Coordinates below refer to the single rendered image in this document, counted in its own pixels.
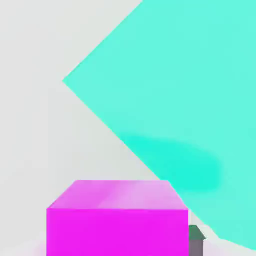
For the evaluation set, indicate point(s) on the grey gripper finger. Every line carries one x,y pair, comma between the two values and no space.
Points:
195,245

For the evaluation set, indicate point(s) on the small magenta cube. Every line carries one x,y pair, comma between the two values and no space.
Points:
117,232

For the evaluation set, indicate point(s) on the large turquoise box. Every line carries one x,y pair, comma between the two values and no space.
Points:
180,90

